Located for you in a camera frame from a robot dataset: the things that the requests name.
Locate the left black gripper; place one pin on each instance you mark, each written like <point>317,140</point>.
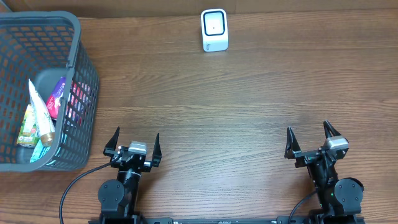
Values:
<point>153,162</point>

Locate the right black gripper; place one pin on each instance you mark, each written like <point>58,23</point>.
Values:
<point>293,150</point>

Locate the teal wipes packet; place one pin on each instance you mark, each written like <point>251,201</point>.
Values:
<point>39,151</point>

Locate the red purple pad package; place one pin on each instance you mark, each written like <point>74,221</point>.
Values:
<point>53,102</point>

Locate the white tube with gold cap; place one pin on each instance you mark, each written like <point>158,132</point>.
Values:
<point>45,126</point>

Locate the green juice carton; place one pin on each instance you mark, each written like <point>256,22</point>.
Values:
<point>28,135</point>

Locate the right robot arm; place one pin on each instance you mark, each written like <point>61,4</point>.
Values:
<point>340,199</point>

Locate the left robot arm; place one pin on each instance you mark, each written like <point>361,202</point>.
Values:
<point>118,196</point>

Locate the white barcode scanner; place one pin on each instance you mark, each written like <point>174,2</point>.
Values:
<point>214,30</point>

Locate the grey plastic mesh basket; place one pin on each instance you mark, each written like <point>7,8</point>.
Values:
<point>43,47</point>

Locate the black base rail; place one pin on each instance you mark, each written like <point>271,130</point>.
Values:
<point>278,220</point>

